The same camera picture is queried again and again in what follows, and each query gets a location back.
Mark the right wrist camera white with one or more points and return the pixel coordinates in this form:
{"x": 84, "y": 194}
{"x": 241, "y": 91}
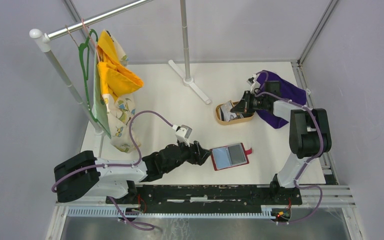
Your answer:
{"x": 253, "y": 82}

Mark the metal clothes rack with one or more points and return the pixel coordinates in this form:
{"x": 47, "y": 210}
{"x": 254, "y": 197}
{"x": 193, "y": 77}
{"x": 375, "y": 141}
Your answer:
{"x": 43, "y": 40}

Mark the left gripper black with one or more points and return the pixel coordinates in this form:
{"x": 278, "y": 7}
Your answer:
{"x": 201, "y": 154}

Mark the red card holder wallet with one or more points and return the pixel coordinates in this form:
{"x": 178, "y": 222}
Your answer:
{"x": 220, "y": 157}

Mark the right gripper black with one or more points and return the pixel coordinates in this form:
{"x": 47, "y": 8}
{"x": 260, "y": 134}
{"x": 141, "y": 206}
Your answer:
{"x": 240, "y": 107}

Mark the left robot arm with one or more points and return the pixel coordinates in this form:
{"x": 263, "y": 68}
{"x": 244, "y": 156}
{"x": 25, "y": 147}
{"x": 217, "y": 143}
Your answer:
{"x": 85, "y": 175}

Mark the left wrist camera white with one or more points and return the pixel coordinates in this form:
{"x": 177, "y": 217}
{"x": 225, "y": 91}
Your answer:
{"x": 182, "y": 133}

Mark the green clothes hanger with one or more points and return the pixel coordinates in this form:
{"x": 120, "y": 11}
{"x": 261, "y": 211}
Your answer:
{"x": 84, "y": 58}

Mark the purple cloth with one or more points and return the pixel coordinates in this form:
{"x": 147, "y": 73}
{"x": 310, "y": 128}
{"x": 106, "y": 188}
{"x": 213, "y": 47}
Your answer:
{"x": 287, "y": 90}

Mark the white cable duct strip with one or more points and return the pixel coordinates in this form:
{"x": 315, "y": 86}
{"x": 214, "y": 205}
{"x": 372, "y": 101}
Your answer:
{"x": 111, "y": 211}

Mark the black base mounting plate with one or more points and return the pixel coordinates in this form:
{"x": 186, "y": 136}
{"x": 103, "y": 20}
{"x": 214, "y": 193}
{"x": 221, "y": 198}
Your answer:
{"x": 209, "y": 199}

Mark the silver credit card in tray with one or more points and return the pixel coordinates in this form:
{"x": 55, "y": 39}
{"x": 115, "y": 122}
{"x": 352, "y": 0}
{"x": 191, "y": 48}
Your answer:
{"x": 226, "y": 115}

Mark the yellow dinosaur print garment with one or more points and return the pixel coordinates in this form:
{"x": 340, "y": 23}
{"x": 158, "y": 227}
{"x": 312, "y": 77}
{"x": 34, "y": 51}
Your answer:
{"x": 114, "y": 84}

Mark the oval wooden tray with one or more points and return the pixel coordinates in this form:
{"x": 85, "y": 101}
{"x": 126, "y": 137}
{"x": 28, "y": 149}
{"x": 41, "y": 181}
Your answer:
{"x": 246, "y": 117}

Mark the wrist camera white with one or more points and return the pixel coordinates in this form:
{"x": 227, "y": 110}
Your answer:
{"x": 253, "y": 82}
{"x": 182, "y": 133}

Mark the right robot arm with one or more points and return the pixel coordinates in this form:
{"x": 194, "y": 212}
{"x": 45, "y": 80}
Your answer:
{"x": 309, "y": 130}

